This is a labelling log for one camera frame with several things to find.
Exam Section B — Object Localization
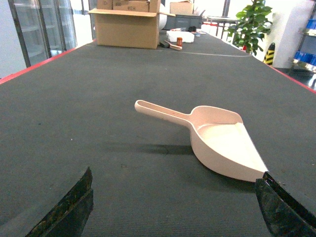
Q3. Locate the green potted plant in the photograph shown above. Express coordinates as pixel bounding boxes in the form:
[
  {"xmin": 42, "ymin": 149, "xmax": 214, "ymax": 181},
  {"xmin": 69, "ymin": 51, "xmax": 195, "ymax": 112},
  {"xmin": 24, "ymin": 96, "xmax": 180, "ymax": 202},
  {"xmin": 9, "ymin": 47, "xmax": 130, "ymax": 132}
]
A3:
[{"xmin": 226, "ymin": 0, "xmax": 273, "ymax": 56}]

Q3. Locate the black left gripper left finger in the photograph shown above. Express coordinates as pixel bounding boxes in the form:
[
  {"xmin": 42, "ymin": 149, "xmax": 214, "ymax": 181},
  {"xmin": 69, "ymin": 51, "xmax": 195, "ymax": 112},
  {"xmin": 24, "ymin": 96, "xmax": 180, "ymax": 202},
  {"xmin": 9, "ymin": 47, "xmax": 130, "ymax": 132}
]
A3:
[{"xmin": 27, "ymin": 167, "xmax": 93, "ymax": 237}]

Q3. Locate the glass door cabinet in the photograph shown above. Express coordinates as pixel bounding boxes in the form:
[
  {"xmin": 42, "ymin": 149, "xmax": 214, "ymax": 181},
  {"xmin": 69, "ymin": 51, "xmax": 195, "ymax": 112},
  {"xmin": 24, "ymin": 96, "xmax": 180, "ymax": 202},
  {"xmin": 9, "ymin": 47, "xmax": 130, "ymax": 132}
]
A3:
[{"xmin": 8, "ymin": 0, "xmax": 77, "ymax": 67}]

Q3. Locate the white foam block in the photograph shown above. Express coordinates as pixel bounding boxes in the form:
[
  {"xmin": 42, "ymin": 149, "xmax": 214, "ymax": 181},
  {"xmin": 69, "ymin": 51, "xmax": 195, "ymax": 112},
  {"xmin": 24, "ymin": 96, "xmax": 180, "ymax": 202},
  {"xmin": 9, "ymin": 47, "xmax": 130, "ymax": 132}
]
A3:
[{"xmin": 166, "ymin": 31, "xmax": 195, "ymax": 43}]

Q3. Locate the wooden handled brush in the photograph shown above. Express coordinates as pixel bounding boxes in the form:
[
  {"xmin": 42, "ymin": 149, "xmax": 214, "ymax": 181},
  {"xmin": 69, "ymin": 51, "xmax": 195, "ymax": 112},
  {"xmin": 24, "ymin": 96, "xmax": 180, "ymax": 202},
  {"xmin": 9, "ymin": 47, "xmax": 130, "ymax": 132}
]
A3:
[{"xmin": 159, "ymin": 40, "xmax": 183, "ymax": 51}]

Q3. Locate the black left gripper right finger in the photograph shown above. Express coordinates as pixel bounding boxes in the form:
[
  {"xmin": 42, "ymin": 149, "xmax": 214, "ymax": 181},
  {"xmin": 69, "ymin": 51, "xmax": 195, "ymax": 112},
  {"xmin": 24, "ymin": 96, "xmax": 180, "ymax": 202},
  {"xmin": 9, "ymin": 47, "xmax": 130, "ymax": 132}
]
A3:
[{"xmin": 255, "ymin": 171, "xmax": 316, "ymax": 237}]

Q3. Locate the orange can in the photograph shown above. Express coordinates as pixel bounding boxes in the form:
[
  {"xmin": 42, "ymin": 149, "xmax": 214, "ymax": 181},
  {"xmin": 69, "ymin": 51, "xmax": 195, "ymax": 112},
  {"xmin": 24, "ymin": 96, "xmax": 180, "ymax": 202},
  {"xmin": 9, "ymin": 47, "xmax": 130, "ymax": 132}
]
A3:
[{"xmin": 176, "ymin": 37, "xmax": 182, "ymax": 47}]

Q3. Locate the grey plastic crate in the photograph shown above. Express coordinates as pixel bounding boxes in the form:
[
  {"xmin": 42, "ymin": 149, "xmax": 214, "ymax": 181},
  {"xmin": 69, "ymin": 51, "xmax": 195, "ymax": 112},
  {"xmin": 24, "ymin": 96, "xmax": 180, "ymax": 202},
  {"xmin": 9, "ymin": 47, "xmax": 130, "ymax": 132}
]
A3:
[{"xmin": 163, "ymin": 15, "xmax": 203, "ymax": 30}]

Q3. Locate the large open cardboard box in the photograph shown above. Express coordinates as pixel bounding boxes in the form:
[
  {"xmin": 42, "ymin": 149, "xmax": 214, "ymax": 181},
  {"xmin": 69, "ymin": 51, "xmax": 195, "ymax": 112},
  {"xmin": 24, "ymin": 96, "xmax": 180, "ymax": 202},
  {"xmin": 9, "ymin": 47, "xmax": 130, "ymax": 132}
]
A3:
[{"xmin": 88, "ymin": 0, "xmax": 175, "ymax": 49}]

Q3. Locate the yellow black traffic cone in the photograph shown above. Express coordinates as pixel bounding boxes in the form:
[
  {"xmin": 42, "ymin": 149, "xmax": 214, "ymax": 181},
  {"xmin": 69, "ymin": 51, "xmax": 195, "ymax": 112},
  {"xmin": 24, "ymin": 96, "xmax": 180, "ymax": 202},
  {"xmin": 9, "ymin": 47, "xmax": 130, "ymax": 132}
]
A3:
[{"xmin": 263, "ymin": 42, "xmax": 276, "ymax": 66}]

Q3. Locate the small cardboard box background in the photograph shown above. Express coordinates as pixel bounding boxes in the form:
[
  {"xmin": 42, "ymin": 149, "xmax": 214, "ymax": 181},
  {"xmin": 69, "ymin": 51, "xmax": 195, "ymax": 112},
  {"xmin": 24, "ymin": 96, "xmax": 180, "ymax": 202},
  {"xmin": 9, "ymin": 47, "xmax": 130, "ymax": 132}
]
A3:
[{"xmin": 170, "ymin": 0, "xmax": 194, "ymax": 15}]

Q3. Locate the beige plastic scoop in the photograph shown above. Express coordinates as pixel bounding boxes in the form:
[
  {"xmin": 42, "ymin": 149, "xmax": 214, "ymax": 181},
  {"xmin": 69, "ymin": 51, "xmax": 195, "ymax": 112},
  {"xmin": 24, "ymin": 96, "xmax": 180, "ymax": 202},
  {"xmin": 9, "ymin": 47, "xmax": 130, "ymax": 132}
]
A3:
[{"xmin": 134, "ymin": 100, "xmax": 268, "ymax": 182}]

